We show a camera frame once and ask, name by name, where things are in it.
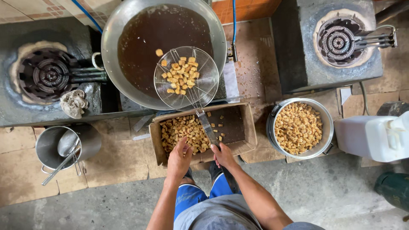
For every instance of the square concrete stove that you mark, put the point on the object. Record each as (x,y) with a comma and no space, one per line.
(289,48)

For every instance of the long concrete stove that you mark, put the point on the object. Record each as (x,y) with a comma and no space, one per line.
(38,28)

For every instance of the heap of pale fried pieces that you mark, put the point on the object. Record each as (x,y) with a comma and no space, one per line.
(180,131)

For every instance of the dark metal pipe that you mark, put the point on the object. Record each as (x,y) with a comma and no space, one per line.
(391,11)

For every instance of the person's right hand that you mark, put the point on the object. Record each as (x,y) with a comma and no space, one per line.
(226,158)

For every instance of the empty steel pot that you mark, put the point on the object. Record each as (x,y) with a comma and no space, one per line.
(89,137)

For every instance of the single floating fried piece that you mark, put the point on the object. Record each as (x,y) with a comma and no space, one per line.
(159,52)

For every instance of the dark shoe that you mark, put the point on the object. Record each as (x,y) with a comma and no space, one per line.
(189,175)
(215,171)

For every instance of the cast iron gas burner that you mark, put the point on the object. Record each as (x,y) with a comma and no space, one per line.
(338,43)
(48,75)

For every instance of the dirty grey rag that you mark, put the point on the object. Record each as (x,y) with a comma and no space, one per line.
(74,103)

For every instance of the person's left hand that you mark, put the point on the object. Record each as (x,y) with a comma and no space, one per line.
(177,161)

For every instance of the grey shirt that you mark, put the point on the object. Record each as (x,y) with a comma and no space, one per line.
(217,214)

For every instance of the blue shorts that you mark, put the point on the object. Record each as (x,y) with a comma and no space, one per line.
(191,196)

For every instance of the white plastic jerrycan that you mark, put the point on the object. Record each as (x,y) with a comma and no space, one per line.
(364,137)

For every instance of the green gas cylinder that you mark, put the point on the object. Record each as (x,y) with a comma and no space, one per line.
(394,190)

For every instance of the brown cardboard box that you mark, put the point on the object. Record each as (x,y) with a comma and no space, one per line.
(236,127)

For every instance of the heap of golden fried pieces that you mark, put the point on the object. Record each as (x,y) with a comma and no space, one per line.
(298,127)

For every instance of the large steel wok with oil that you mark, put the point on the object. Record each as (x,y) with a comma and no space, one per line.
(140,48)

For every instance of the grey stone block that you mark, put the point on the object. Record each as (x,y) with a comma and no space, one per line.
(393,108)

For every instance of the steel ladle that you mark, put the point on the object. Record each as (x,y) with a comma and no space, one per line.
(65,143)

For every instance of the flattened cardboard floor sheets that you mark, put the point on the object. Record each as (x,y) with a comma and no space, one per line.
(115,159)

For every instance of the fried pieces in skimmer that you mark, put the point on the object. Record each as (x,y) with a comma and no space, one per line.
(181,75)

